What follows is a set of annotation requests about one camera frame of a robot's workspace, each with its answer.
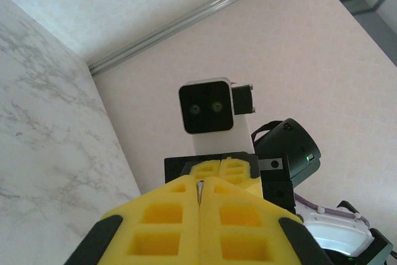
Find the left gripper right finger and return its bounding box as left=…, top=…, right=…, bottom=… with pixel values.
left=198, top=176, right=334, bottom=265

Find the aluminium frame post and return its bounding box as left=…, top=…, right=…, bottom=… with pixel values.
left=86, top=0, right=302, bottom=75

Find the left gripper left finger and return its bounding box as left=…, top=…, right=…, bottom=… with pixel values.
left=66, top=174, right=201, bottom=265

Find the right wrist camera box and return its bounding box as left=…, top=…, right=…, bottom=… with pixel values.
left=178, top=76, right=237, bottom=136

